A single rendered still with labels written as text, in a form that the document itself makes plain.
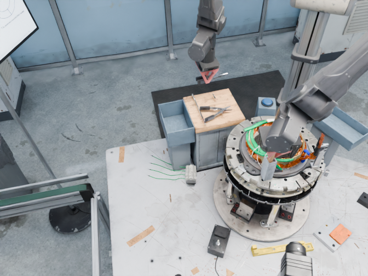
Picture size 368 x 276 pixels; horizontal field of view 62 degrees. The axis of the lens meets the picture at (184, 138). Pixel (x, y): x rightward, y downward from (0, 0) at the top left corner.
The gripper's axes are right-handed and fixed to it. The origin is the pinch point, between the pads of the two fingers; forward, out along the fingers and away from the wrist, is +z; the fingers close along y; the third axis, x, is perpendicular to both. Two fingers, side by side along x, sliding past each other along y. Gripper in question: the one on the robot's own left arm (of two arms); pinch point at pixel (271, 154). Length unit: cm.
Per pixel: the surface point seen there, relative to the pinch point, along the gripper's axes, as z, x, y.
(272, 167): 4.3, -1.8, 0.7
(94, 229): 55, 1, -63
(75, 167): 132, 80, -104
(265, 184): 10.9, -4.0, -0.4
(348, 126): 18.9, 23.0, 39.7
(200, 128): 17.3, 23.7, -17.7
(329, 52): 122, 194, 133
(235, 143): 12.7, 13.1, -6.6
